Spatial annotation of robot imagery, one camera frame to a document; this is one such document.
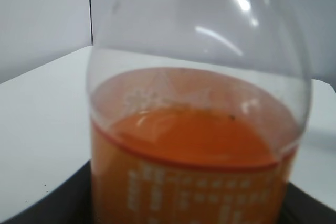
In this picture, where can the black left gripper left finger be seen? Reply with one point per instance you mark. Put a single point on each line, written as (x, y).
(71, 202)

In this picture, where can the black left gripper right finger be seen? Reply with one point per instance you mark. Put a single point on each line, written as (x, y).
(300, 208)

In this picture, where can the orange soda plastic bottle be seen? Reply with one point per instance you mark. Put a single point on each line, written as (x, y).
(197, 108)

